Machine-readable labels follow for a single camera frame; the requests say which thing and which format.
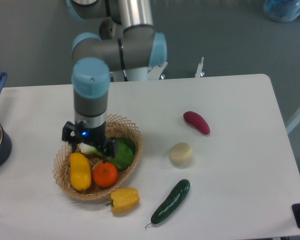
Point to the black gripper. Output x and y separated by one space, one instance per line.
96 137

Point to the yellow mango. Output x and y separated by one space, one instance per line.
80 172

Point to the yellow bell pepper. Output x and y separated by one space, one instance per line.
123 200

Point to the dark green cucumber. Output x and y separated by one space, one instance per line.
175 198

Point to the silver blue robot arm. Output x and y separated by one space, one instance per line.
95 58

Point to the woven wicker basket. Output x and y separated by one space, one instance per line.
116 126

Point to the orange fruit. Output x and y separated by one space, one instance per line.
105 175

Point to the green bok choy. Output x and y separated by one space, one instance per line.
124 157

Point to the purple sweet potato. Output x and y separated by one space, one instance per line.
197 121

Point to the blue plastic bag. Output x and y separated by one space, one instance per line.
281 11

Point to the white table bracket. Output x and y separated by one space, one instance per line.
200 73

